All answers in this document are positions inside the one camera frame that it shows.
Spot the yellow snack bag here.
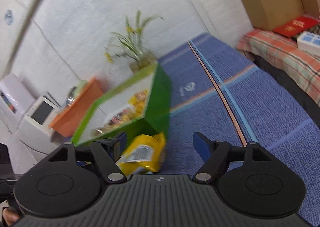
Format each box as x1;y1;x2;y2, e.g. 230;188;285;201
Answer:
116;132;166;178

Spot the clear cookie snack bag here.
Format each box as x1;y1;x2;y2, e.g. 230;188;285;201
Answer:
91;106;134;137

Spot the yellow bread snack packet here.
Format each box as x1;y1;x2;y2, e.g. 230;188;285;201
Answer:
129;90;148;118

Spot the person's left hand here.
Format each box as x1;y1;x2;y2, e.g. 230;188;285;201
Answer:
2;207;21;226

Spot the orange plastic basin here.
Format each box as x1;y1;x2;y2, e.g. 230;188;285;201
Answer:
49;77;103;137

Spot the white appliance with screen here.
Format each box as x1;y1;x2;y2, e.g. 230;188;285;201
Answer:
16;96;60;154

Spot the green open cardboard box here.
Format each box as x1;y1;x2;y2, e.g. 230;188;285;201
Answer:
71;63;171;146

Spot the blue checked tablecloth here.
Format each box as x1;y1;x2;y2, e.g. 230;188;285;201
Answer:
64;32;320;227

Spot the white water purifier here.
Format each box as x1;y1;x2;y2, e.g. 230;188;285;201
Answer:
1;74;35;131

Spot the glass vase with orchid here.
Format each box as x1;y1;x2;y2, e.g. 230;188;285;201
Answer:
104;10;163;74

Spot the orange plaid cloth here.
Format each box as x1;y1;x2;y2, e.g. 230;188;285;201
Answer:
236;29;320;104

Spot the red booklet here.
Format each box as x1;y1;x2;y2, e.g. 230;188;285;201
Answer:
272;16;318;38

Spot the white power strip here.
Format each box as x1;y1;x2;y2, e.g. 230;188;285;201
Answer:
297;32;320;57

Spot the small cardboard box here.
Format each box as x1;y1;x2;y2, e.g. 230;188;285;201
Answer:
301;0;320;19

